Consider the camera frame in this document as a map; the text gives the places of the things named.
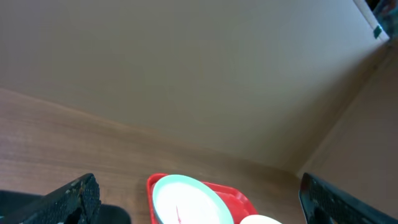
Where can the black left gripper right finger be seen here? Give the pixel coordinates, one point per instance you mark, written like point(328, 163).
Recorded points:
point(322, 202)

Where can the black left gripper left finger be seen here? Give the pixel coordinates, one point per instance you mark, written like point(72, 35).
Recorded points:
point(76, 202)

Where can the white plate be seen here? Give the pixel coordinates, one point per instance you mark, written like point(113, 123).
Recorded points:
point(258, 219)

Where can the red plastic tray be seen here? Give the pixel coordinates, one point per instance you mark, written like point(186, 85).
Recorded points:
point(238, 204)

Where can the light blue plate rear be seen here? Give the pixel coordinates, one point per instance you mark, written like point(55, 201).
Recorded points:
point(180, 199)

